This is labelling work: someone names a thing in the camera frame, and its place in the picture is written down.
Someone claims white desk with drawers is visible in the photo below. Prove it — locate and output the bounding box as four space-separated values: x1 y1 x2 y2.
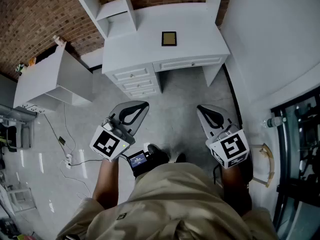
101 2 231 100

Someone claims black floor cable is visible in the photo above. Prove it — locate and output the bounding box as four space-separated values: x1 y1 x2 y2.
43 113 103 167

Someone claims white cabinet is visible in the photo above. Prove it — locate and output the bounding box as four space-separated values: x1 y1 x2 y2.
12 42 95 114

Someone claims small dark framed square object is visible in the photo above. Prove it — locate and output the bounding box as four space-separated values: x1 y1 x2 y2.
161 30 178 47

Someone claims small white figurine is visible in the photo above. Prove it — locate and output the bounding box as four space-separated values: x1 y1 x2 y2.
52 35 67 46

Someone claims small white desk drawer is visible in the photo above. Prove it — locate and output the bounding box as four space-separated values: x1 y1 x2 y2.
124 86 161 98
117 76 157 91
111 67 151 82

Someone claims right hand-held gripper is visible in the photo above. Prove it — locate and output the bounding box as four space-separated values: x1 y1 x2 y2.
196 104 251 170

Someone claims wide white desk drawer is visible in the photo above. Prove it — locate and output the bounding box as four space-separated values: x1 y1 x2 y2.
152 56 223 72

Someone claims white shelf unit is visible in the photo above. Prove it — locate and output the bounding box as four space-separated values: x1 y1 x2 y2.
67 0 226 39

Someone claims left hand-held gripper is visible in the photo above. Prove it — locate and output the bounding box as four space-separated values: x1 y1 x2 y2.
89 100 150 163

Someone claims white power strip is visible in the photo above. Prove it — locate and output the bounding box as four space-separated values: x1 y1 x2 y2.
63 153 73 169

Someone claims clear plastic bottle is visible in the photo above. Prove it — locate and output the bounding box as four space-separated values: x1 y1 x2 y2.
263 116 287 129

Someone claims person's right forearm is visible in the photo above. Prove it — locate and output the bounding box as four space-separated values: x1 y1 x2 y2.
221 163 253 216

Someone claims low white table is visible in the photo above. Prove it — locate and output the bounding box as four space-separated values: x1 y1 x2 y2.
6 186 37 212

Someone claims person's beige shirt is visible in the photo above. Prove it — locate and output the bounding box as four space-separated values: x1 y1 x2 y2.
56 162 280 240

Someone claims curved wooden piece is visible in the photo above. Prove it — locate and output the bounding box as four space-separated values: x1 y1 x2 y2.
249 143 276 189

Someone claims black framed glass door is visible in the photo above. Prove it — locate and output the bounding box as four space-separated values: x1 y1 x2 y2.
269 85 320 240

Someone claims black device with blue screen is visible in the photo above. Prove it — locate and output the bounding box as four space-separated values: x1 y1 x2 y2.
134 153 176 180

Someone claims person's left forearm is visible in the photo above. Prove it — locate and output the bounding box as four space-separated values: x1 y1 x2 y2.
92 156 121 210

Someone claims white floor cable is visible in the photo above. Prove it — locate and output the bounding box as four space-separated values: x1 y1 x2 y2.
58 102 92 200

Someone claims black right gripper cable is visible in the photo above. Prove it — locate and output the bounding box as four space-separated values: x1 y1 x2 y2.
212 165 223 185

